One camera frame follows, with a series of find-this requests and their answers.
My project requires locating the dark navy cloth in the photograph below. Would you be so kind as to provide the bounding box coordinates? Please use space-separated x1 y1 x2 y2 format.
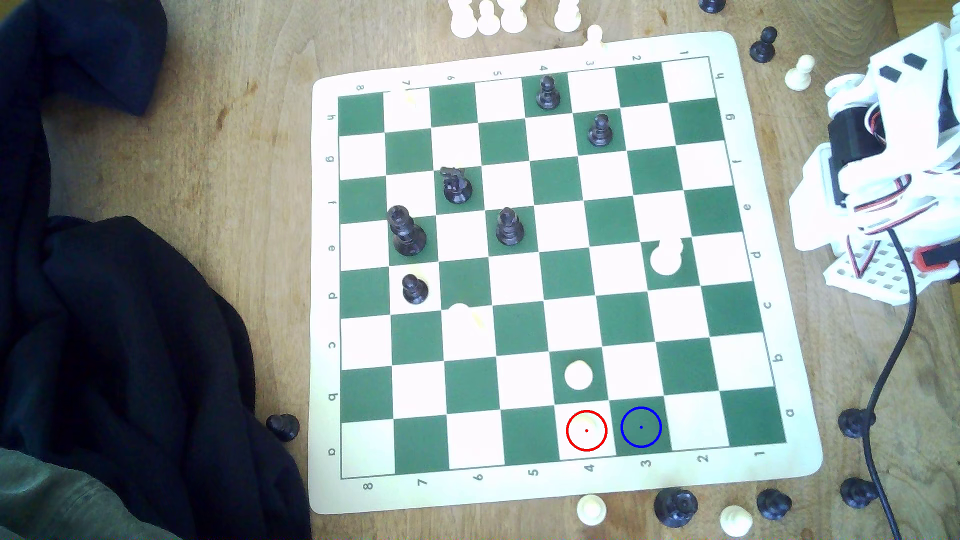
0 0 313 540

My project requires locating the grey green cloth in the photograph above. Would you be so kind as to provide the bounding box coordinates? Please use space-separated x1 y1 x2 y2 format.
0 447 185 540

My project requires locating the black cable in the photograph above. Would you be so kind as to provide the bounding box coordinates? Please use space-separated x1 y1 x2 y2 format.
859 227 921 540

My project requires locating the black chess knight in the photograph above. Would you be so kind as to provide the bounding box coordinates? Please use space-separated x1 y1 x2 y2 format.
440 165 474 205

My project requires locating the black chess bishop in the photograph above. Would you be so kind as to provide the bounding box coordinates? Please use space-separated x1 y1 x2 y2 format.
495 207 526 248

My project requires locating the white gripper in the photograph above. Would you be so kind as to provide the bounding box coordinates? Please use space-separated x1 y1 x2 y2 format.
866 22 960 156

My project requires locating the black chess king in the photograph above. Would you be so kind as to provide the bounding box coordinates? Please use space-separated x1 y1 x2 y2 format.
386 204 429 258

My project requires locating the green white chess board mat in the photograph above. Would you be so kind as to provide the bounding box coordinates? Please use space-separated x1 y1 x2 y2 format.
307 30 825 516

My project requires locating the large black chess piece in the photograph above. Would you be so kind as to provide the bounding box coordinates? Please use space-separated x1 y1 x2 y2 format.
653 487 699 528

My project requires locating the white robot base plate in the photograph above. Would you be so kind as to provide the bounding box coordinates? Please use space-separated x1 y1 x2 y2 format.
823 238 960 307

